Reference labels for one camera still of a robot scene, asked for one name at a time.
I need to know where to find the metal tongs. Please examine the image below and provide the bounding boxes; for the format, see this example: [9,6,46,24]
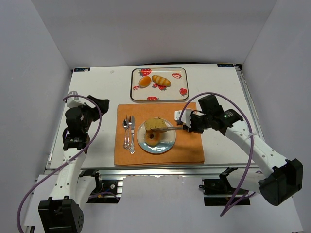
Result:
[155,125,189,133]

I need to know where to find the brown bread slice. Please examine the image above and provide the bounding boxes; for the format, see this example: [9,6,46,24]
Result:
[144,118,167,133]

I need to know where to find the glazed bagel donut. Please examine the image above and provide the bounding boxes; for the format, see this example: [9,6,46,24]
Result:
[144,132,161,147]

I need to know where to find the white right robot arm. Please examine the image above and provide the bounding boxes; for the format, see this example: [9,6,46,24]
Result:
[175,109,303,206]

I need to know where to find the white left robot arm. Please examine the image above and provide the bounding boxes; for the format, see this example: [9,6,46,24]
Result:
[38,92,109,233]

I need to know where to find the long braided bread roll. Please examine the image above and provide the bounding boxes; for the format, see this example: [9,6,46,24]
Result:
[152,75,171,86]

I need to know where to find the silver spoon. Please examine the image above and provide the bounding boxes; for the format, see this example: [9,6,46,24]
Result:
[123,119,128,149]

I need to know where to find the silver fork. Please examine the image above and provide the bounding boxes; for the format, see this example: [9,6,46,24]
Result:
[126,115,132,150]

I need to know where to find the orange placemat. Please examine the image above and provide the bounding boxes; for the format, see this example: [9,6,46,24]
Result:
[114,103,205,166]

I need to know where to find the ceramic plate with plant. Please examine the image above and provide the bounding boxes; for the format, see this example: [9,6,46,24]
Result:
[137,119,176,154]

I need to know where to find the round orange bun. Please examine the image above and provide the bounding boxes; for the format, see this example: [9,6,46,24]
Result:
[138,76,151,88]

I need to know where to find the silver knife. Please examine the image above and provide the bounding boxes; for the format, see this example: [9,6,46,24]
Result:
[130,116,135,154]

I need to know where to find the strawberry pattern tray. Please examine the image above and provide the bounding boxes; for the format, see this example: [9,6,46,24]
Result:
[130,67,189,102]

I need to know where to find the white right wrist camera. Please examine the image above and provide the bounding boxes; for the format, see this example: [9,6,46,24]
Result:
[174,108,193,128]

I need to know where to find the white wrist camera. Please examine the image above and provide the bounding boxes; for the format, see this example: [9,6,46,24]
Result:
[174,108,193,128]
[65,91,84,108]

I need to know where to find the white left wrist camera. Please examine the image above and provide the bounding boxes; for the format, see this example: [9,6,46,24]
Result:
[65,91,84,108]

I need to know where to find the aluminium table frame rail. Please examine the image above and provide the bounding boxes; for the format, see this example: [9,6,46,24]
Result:
[90,163,246,180]

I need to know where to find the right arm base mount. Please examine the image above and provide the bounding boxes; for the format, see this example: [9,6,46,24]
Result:
[198,166,244,207]

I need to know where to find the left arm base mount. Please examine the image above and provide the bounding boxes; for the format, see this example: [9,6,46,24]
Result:
[79,169,123,204]

